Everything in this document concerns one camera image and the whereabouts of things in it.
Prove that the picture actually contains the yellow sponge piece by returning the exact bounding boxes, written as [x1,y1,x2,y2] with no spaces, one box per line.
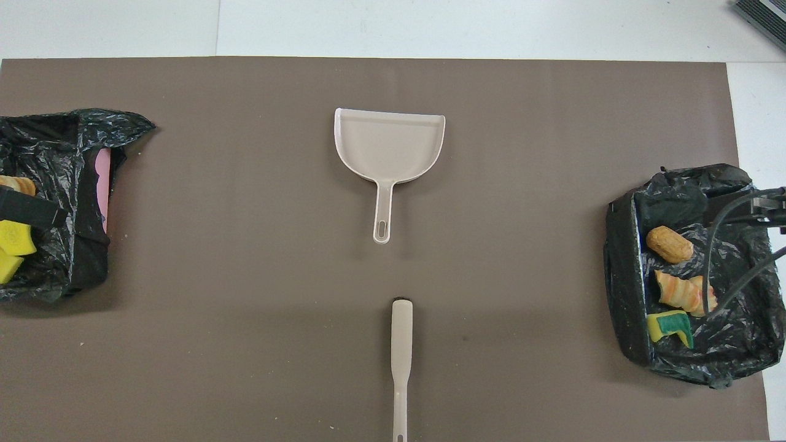
[0,252,25,285]
[0,221,38,257]

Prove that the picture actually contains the brown toy bread roll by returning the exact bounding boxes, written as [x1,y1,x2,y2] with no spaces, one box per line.
[646,225,695,265]

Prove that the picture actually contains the yellow and green sponge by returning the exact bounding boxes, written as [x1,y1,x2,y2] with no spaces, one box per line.
[646,310,695,349]

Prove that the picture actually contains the pale pink plastic dustpan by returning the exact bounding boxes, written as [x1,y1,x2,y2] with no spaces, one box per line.
[334,107,446,245]

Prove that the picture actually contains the beige hand brush black bristles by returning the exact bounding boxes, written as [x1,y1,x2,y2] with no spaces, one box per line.
[391,298,414,442]

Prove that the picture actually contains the crumpled black trash bag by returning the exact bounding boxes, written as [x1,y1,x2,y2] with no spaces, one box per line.
[0,109,157,303]

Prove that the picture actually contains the bin lined with black bag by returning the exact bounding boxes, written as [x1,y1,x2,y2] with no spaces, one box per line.
[604,163,786,389]

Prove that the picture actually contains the dark grey ribbed device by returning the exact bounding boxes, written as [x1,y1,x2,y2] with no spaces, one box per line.
[732,0,786,53]

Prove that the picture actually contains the brown table mat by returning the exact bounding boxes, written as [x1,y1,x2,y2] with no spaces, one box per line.
[0,57,770,442]

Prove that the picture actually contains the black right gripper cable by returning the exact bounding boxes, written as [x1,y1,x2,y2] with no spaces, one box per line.
[703,190,786,317]

